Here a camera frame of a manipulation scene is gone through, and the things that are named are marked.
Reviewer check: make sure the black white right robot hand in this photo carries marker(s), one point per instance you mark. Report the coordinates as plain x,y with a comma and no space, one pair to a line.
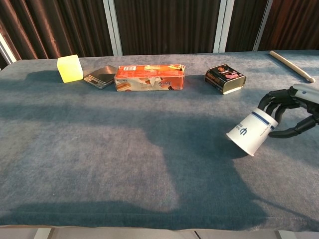
306,104

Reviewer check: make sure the white paper cup blue logo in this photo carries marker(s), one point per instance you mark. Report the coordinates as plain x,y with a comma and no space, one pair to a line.
251,134

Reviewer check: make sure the long wooden stick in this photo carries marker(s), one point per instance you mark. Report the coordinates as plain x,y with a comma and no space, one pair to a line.
291,66

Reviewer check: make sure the dark brown curtain panel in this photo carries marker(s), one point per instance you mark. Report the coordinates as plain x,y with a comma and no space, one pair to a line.
167,25
294,22
62,25
245,22

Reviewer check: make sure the black rectangular tin can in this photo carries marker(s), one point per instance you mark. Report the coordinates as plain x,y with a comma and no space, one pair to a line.
224,78

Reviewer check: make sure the torn orange carton box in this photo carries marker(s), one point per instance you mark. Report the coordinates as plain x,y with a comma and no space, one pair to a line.
149,77

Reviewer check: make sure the small silver digital scale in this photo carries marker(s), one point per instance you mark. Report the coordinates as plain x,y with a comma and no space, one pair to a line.
101,77

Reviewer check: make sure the blue grey table cloth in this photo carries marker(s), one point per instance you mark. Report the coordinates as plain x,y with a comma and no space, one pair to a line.
99,149

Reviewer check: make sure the yellow translucent cube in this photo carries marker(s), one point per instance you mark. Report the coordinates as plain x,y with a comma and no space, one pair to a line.
69,69

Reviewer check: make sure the white frame post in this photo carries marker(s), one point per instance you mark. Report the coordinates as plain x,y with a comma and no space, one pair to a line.
113,27
221,25
263,25

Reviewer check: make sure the white frame bar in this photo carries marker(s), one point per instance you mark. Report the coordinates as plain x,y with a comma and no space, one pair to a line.
6,48

